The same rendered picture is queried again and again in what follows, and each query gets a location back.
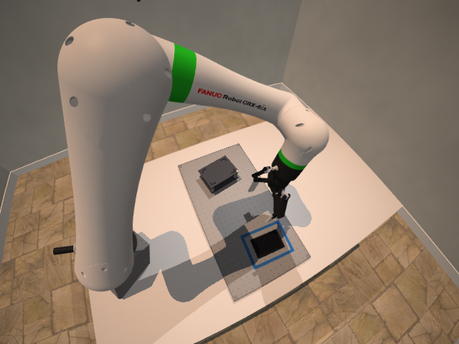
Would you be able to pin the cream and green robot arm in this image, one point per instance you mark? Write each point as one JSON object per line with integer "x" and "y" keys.
{"x": 115, "y": 81}

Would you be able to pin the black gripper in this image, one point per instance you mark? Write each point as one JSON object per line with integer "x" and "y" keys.
{"x": 278, "y": 186}

